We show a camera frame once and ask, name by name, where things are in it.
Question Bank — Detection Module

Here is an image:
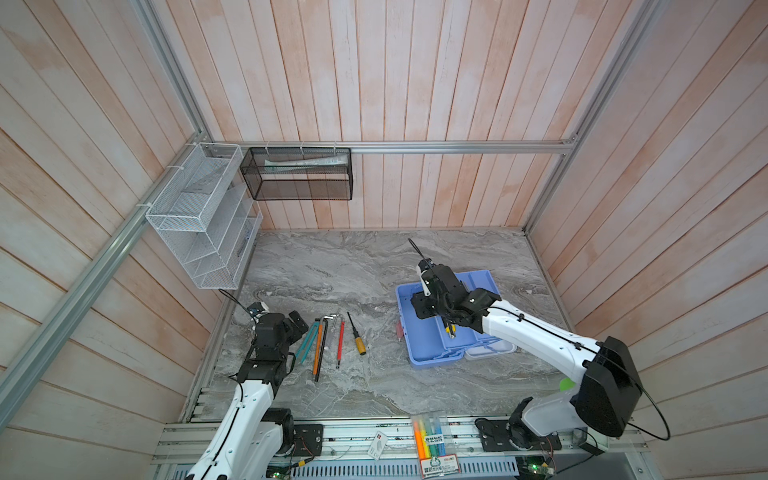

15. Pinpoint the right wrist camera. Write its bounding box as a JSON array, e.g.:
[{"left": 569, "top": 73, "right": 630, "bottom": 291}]
[{"left": 419, "top": 268, "right": 432, "bottom": 297}]

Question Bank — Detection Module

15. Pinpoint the teal utility knife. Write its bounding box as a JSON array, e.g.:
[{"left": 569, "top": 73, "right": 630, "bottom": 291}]
[{"left": 295, "top": 319, "right": 321, "bottom": 364}]

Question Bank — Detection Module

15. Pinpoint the black mesh basket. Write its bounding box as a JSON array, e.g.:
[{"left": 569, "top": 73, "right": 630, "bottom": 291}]
[{"left": 240, "top": 146, "right": 354, "bottom": 201}]

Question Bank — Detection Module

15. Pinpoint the small yellow black screwdriver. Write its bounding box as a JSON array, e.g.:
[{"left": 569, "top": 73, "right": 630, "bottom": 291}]
[{"left": 347, "top": 313, "right": 367, "bottom": 356}]

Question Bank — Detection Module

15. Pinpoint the white blue tool box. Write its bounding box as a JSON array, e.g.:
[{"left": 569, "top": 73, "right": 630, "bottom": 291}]
[{"left": 395, "top": 269, "right": 517, "bottom": 368}]

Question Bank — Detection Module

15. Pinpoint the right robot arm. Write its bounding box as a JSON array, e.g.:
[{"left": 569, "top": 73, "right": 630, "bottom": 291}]
[{"left": 412, "top": 259, "right": 643, "bottom": 450}]

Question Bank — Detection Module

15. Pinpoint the aluminium frame rail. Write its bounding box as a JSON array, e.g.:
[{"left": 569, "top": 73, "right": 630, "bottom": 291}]
[{"left": 236, "top": 140, "right": 576, "bottom": 155}]

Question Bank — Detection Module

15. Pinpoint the white wire mesh shelf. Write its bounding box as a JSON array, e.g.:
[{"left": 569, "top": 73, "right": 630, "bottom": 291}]
[{"left": 146, "top": 143, "right": 263, "bottom": 290}]

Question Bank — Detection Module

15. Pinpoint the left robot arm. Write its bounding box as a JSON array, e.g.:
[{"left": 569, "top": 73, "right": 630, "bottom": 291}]
[{"left": 186, "top": 311, "right": 309, "bottom": 479}]

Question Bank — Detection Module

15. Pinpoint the red handled screwdriver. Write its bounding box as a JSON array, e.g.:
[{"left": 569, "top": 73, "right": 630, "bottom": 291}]
[{"left": 336, "top": 317, "right": 345, "bottom": 370}]

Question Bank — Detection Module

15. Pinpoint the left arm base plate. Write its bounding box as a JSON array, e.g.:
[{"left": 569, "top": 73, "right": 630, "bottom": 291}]
[{"left": 276, "top": 423, "right": 324, "bottom": 457}]

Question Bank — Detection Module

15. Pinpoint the white paper tag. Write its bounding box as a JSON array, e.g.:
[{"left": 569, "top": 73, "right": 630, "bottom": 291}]
[{"left": 367, "top": 431, "right": 388, "bottom": 460}]

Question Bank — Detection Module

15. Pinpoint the orange handled tool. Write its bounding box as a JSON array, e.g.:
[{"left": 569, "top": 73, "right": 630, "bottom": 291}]
[{"left": 312, "top": 320, "right": 327, "bottom": 382}]

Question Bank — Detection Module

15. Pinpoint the highlighter marker pack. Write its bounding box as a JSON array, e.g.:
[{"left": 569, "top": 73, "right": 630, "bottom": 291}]
[{"left": 411, "top": 412, "right": 461, "bottom": 479}]

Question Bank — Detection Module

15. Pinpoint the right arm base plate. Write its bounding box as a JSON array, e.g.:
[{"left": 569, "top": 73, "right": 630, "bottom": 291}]
[{"left": 474, "top": 418, "right": 562, "bottom": 452}]

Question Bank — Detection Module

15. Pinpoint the green plastic cup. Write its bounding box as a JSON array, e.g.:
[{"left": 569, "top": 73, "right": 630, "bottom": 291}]
[{"left": 559, "top": 378, "right": 578, "bottom": 392}]

